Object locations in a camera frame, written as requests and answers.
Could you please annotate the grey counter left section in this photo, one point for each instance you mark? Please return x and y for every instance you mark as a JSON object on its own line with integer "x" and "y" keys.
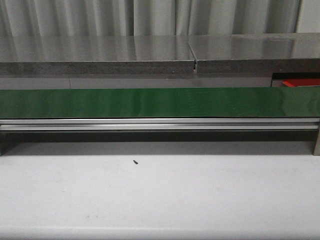
{"x": 54, "y": 62}

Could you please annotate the grey counter section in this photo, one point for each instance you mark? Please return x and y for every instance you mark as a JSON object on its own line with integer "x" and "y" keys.
{"x": 54, "y": 62}
{"x": 255, "y": 60}

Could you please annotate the grey counter right section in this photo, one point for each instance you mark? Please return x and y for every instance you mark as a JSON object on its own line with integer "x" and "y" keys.
{"x": 255, "y": 60}

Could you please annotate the green conveyor belt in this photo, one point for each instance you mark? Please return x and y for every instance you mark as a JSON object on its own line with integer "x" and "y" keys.
{"x": 228, "y": 102}

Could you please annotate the red plastic tray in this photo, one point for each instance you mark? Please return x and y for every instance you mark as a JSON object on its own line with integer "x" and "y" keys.
{"x": 302, "y": 82}

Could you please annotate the grey pleated curtain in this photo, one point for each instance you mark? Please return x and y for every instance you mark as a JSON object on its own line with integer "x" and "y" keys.
{"x": 146, "y": 17}

